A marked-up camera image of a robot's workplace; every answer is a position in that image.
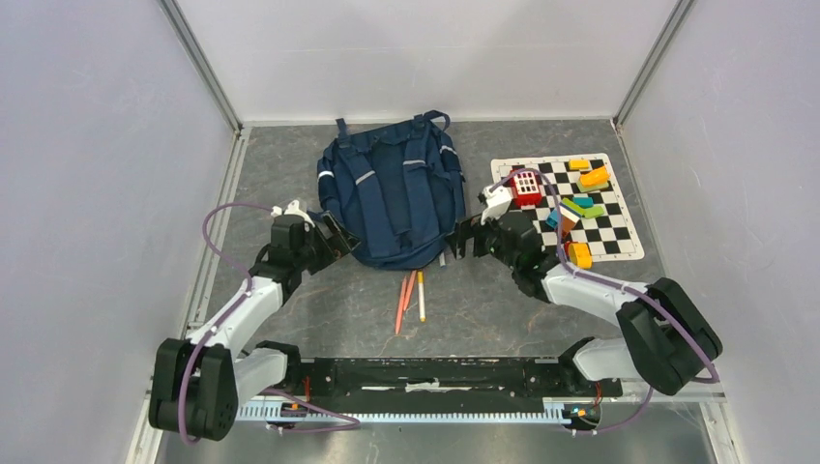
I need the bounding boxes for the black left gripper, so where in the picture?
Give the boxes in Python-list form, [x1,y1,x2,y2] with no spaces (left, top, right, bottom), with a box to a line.
[294,211,360,276]

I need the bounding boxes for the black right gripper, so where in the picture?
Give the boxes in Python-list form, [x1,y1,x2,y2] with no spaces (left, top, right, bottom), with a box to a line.
[446,206,519,271]

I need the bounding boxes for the yellow and white marker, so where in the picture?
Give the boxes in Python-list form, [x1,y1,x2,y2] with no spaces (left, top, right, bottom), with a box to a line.
[417,270,426,323]

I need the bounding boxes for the orange pen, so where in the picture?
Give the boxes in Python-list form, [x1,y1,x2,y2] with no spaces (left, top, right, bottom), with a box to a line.
[395,275,408,335]
[402,270,418,311]

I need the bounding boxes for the navy blue student backpack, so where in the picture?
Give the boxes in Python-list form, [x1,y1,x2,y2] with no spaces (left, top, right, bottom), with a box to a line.
[317,110,466,271]

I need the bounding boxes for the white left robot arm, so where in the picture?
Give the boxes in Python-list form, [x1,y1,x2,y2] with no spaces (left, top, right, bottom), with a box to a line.
[148,205,361,443]

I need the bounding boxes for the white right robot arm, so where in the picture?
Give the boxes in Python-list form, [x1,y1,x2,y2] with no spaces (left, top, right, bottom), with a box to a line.
[446,212,723,396]

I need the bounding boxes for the red window toy block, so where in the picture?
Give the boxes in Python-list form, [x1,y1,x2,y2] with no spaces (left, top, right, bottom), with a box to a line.
[508,171,543,209]

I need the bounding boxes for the pile of coloured toy blocks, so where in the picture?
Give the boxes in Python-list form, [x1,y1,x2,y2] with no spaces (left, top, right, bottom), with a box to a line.
[545,198,605,239]

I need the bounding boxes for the checkered chessboard mat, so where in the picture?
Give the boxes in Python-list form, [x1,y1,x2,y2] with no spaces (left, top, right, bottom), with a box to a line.
[490,153,645,264]

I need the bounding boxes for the yellow flat toy block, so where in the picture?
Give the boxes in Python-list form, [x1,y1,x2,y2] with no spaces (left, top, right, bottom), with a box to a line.
[569,159,592,171]

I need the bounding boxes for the orange curved toy block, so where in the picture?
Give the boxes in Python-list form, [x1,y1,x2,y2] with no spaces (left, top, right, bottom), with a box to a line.
[576,166,610,192]

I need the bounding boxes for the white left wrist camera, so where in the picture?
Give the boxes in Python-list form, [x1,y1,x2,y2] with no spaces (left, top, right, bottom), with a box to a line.
[270,199,315,226]

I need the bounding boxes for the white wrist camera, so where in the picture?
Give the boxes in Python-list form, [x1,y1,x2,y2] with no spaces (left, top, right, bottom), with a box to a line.
[479,186,513,225]
[270,199,315,226]

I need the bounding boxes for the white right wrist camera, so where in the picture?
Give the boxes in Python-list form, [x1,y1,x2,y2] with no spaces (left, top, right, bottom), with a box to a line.
[479,186,513,225]

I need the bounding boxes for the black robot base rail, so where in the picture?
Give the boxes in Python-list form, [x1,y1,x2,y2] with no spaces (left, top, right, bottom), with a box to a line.
[267,357,623,416]

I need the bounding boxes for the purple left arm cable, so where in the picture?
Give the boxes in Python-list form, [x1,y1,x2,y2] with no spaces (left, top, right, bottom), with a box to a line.
[177,202,364,447]

